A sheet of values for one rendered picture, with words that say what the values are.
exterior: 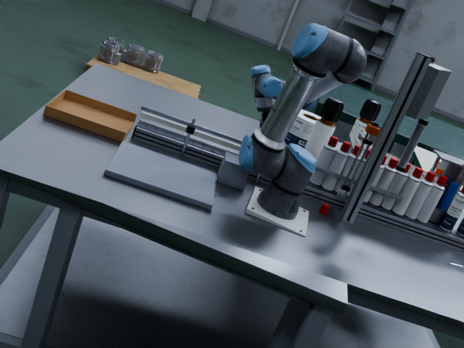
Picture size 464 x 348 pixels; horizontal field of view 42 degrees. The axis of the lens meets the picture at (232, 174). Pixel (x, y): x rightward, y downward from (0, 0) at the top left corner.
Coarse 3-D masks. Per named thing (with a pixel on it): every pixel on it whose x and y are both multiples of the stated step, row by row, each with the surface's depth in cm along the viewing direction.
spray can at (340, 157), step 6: (342, 144) 233; (348, 144) 231; (342, 150) 232; (348, 150) 233; (336, 156) 233; (342, 156) 232; (348, 156) 233; (336, 162) 234; (342, 162) 233; (330, 168) 236; (336, 168) 234; (342, 168) 236; (324, 180) 238; (330, 180) 236; (336, 180) 237; (324, 186) 238; (330, 186) 237
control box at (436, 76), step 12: (432, 72) 206; (444, 72) 211; (420, 84) 209; (432, 84) 207; (444, 84) 219; (420, 96) 209; (432, 96) 214; (408, 108) 212; (420, 108) 210; (432, 108) 223
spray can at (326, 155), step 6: (330, 138) 233; (336, 138) 233; (330, 144) 233; (324, 150) 234; (330, 150) 233; (336, 150) 235; (324, 156) 234; (330, 156) 234; (318, 162) 236; (324, 162) 235; (330, 162) 236; (324, 168) 236; (312, 174) 239; (318, 174) 237; (324, 174) 237; (312, 180) 238; (318, 180) 237
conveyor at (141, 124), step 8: (144, 128) 228; (152, 128) 231; (160, 128) 235; (168, 136) 230; (176, 136) 233; (184, 136) 237; (192, 144) 231; (200, 144) 234; (208, 144) 238; (216, 152) 233; (224, 152) 236; (232, 152) 240; (312, 184) 238; (328, 192) 237; (376, 208) 240; (392, 208) 247; (400, 216) 241; (424, 224) 242; (432, 224) 246; (448, 232) 244
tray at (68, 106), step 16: (64, 96) 242; (80, 96) 241; (48, 112) 217; (64, 112) 217; (80, 112) 234; (96, 112) 240; (112, 112) 244; (128, 112) 243; (96, 128) 219; (112, 128) 219; (128, 128) 236
